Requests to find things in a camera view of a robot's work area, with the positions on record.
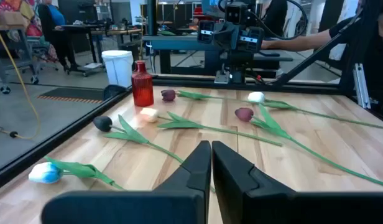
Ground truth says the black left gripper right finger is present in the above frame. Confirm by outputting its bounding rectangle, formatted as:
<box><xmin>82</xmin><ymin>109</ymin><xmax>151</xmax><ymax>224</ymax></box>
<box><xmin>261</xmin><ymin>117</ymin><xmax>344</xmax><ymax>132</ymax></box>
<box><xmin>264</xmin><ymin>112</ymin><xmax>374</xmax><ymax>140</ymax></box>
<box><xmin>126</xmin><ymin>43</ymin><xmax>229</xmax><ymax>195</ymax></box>
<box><xmin>211</xmin><ymin>140</ymin><xmax>383</xmax><ymax>224</ymax></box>

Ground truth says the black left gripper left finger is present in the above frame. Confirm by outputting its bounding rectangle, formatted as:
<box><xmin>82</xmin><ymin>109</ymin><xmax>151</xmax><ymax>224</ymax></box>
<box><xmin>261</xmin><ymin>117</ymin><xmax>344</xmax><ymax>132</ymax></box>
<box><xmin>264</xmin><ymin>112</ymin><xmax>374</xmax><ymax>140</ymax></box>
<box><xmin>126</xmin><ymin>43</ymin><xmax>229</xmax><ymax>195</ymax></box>
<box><xmin>40</xmin><ymin>140</ymin><xmax>213</xmax><ymax>224</ymax></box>

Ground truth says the white artificial tulip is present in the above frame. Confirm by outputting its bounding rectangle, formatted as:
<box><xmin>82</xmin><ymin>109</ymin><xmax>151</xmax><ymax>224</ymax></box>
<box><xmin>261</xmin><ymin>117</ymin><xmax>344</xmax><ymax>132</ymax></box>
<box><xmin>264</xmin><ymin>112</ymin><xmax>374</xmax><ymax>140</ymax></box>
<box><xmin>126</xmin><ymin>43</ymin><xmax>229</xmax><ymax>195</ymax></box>
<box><xmin>28</xmin><ymin>155</ymin><xmax>126</xmax><ymax>191</ymax></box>
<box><xmin>247</xmin><ymin>91</ymin><xmax>383</xmax><ymax>129</ymax></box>

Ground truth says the maroon artificial tulip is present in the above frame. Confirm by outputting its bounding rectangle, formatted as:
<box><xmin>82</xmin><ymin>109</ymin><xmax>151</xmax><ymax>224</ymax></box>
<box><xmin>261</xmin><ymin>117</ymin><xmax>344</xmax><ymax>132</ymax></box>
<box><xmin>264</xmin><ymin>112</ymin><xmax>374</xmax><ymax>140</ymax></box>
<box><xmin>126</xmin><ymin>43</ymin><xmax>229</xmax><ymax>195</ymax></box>
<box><xmin>160</xmin><ymin>88</ymin><xmax>253</xmax><ymax>102</ymax></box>
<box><xmin>234</xmin><ymin>104</ymin><xmax>383</xmax><ymax>190</ymax></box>

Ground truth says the peach artificial tulip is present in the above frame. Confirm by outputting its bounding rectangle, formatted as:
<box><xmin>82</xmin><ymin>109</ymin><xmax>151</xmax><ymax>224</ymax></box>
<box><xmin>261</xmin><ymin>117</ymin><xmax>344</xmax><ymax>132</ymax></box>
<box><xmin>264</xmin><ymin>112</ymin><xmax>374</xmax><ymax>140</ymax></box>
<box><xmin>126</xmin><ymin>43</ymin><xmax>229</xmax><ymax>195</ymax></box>
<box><xmin>139</xmin><ymin>107</ymin><xmax>284</xmax><ymax>147</ymax></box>

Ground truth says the black artificial tulip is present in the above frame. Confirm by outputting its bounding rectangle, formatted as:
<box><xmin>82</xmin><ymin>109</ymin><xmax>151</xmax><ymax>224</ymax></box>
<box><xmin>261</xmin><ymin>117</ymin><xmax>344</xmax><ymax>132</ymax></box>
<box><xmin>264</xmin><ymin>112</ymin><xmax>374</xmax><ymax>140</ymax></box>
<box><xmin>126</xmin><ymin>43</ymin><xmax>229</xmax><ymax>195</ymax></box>
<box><xmin>93</xmin><ymin>114</ymin><xmax>185</xmax><ymax>165</ymax></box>

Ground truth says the person's forearm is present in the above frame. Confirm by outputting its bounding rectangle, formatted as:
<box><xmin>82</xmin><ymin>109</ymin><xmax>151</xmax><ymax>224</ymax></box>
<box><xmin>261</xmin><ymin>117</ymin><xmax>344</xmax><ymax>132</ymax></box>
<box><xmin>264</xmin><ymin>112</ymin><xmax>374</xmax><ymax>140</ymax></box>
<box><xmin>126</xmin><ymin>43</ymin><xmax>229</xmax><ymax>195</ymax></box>
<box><xmin>281</xmin><ymin>29</ymin><xmax>332</xmax><ymax>52</ymax></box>

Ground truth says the red ribbed glass vase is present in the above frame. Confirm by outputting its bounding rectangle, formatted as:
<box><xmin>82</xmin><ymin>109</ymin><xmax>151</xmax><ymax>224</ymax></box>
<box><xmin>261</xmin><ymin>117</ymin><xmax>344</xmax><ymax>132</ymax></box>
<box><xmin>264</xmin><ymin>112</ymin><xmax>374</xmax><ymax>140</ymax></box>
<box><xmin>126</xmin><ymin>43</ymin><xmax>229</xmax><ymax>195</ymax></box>
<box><xmin>131</xmin><ymin>60</ymin><xmax>155</xmax><ymax>108</ymax></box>

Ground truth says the person's hand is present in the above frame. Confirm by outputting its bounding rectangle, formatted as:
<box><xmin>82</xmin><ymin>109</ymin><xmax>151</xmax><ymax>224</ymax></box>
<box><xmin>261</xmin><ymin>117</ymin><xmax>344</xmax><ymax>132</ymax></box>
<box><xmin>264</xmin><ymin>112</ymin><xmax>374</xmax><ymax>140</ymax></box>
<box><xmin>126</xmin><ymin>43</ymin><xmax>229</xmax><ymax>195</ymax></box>
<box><xmin>261</xmin><ymin>39</ymin><xmax>284</xmax><ymax>50</ymax></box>

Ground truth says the dark grey desk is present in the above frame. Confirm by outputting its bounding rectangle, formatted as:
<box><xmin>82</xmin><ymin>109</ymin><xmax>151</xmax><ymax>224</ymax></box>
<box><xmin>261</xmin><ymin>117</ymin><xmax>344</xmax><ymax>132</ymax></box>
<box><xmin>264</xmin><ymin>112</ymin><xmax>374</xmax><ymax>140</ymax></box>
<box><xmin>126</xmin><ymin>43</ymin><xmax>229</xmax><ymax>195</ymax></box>
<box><xmin>142</xmin><ymin>34</ymin><xmax>294</xmax><ymax>76</ymax></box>

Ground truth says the background work desk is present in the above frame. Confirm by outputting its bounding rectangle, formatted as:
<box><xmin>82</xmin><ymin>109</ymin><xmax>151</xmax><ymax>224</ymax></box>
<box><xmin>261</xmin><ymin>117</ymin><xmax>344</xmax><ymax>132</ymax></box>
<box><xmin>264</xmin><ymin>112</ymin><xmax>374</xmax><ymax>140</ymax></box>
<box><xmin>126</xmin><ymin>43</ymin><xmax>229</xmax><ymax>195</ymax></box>
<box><xmin>53</xmin><ymin>24</ymin><xmax>142</xmax><ymax>77</ymax></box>

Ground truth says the white trash bin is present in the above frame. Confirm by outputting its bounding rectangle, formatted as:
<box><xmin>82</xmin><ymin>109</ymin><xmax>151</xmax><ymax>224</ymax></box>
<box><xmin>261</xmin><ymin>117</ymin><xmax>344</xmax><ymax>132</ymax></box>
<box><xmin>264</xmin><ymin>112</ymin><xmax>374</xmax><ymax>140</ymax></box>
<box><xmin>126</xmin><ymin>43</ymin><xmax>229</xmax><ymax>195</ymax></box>
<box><xmin>101</xmin><ymin>50</ymin><xmax>134</xmax><ymax>88</ymax></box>

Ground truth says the dark plastic basket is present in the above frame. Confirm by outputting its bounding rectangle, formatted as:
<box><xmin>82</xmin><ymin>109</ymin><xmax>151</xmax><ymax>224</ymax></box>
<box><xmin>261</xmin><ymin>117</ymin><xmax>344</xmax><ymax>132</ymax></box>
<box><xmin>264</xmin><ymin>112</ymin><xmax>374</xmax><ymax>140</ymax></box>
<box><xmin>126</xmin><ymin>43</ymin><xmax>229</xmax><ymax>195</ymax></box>
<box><xmin>103</xmin><ymin>84</ymin><xmax>129</xmax><ymax>101</ymax></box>

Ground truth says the black floor mat striped edge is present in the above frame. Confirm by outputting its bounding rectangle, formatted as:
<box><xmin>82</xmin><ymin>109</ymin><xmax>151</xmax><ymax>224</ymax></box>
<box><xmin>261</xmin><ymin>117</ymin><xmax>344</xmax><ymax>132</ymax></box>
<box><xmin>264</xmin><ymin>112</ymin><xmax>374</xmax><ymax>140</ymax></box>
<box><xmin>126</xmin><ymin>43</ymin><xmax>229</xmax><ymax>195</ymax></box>
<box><xmin>35</xmin><ymin>86</ymin><xmax>105</xmax><ymax>105</ymax></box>

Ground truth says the colourful patchwork quilt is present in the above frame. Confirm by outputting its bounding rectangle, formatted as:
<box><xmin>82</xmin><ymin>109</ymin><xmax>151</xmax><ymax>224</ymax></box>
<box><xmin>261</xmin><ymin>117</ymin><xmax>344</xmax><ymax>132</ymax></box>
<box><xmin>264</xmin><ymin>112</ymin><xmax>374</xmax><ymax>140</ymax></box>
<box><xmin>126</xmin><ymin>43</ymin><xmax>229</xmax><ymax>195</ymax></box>
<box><xmin>0</xmin><ymin>0</ymin><xmax>45</xmax><ymax>37</ymax></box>

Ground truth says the cardboard box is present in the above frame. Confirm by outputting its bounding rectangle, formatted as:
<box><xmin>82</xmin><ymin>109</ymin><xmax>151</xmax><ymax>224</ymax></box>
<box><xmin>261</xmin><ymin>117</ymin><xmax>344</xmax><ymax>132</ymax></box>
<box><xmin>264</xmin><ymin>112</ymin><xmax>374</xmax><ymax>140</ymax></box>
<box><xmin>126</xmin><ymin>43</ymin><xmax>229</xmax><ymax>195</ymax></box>
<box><xmin>0</xmin><ymin>11</ymin><xmax>27</xmax><ymax>27</ymax></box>

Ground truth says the grey rolling cart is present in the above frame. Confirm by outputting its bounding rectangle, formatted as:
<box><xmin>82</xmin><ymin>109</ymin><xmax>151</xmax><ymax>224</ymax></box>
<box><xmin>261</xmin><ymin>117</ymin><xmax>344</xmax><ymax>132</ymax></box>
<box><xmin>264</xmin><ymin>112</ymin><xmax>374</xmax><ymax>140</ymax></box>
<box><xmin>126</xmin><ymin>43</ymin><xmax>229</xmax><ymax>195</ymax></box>
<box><xmin>0</xmin><ymin>24</ymin><xmax>40</xmax><ymax>94</ymax></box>

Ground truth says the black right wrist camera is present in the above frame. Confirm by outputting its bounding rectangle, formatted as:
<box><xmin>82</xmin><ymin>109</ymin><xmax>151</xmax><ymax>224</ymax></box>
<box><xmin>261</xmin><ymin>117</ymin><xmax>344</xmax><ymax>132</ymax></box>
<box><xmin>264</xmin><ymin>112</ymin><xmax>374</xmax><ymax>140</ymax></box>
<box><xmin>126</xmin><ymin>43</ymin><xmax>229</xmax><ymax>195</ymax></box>
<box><xmin>224</xmin><ymin>2</ymin><xmax>249</xmax><ymax>25</ymax></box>

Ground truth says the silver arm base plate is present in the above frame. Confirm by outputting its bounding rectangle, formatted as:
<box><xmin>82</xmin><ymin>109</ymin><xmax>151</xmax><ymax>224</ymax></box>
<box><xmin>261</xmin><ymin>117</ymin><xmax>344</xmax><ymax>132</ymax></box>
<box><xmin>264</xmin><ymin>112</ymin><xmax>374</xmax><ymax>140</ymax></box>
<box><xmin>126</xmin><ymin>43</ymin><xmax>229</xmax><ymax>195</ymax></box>
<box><xmin>214</xmin><ymin>70</ymin><xmax>230</xmax><ymax>84</ymax></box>

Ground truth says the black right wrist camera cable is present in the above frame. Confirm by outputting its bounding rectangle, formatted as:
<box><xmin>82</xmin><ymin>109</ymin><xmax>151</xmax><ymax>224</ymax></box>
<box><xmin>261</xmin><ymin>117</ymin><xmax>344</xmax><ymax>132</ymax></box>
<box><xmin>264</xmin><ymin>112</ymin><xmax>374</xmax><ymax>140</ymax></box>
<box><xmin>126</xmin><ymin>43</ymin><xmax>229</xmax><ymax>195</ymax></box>
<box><xmin>262</xmin><ymin>0</ymin><xmax>309</xmax><ymax>41</ymax></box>

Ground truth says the black metal table frame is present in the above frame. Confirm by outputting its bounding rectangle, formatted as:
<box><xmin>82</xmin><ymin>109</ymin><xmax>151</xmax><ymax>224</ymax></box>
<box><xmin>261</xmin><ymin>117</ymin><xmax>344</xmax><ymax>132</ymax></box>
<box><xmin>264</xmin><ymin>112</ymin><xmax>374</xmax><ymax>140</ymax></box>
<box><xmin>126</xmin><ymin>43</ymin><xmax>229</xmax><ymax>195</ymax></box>
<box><xmin>0</xmin><ymin>9</ymin><xmax>383</xmax><ymax>192</ymax></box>

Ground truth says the silver aluminium bracket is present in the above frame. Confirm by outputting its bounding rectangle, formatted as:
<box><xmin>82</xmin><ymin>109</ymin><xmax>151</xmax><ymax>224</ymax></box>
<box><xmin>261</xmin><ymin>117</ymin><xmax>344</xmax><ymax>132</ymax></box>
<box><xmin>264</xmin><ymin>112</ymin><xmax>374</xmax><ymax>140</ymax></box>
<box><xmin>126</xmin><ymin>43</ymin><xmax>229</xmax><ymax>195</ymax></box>
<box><xmin>353</xmin><ymin>63</ymin><xmax>372</xmax><ymax>110</ymax></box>

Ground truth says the yellow extension cable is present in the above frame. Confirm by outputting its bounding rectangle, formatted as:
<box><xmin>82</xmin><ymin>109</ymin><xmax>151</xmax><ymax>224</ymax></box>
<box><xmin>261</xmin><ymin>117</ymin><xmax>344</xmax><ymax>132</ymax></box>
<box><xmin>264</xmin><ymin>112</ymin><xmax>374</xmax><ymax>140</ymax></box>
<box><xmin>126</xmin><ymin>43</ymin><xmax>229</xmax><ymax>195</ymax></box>
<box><xmin>0</xmin><ymin>20</ymin><xmax>42</xmax><ymax>140</ymax></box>

